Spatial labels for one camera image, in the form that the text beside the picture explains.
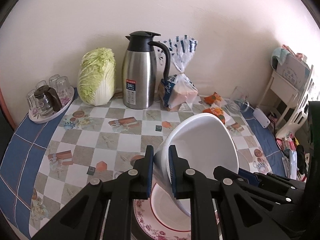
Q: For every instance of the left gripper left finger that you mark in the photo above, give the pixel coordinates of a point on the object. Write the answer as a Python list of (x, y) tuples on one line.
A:
[(103, 210)]

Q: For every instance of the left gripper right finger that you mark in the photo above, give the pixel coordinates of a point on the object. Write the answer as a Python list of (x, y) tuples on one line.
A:
[(228, 208)]

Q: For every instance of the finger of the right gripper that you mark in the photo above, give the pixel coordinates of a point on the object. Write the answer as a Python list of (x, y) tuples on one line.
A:
[(220, 173), (271, 182)]

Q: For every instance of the round white bowl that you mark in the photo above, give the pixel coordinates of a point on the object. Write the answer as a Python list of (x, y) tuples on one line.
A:
[(244, 164)]

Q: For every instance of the white square bowl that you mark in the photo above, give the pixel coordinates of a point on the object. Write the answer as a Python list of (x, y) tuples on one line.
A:
[(204, 141)]

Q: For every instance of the pink floral plate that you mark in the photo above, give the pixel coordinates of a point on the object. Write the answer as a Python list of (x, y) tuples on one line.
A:
[(151, 226)]

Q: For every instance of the white power adapter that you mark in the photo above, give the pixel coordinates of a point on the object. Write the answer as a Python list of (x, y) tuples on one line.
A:
[(261, 117)]

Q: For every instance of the checkered blue tablecloth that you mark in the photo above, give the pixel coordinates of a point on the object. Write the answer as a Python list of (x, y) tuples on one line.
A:
[(46, 165)]

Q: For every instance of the orange snack packet front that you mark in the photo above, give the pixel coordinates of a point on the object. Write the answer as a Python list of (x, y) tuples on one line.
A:
[(218, 112)]

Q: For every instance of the orange snack packet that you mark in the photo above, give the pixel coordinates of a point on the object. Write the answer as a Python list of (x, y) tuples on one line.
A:
[(218, 112), (214, 99)]

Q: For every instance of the clear glass mug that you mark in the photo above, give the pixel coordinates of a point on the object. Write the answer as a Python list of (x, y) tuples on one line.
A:
[(238, 101)]

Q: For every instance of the orange snack packet back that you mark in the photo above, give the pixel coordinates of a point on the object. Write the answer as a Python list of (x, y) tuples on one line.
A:
[(214, 99)]

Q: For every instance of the white shelf rack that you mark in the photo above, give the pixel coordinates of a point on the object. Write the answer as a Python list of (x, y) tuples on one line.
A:
[(292, 80)]

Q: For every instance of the bagged sliced bread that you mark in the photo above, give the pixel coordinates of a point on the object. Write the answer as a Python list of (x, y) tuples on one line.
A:
[(178, 89)]

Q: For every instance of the dark lidded glass pitcher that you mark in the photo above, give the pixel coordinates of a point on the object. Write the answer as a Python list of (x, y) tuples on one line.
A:
[(47, 100)]

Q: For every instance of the white tray with glasses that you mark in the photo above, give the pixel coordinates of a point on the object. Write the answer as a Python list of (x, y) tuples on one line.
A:
[(35, 117)]

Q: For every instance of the upturned clear glass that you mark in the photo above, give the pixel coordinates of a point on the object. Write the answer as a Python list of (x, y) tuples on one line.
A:
[(63, 87)]

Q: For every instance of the napa cabbage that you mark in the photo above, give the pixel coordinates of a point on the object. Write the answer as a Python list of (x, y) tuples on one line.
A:
[(96, 83)]

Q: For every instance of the stainless steel thermos jug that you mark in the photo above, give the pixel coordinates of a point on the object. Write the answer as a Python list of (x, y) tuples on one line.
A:
[(139, 69)]

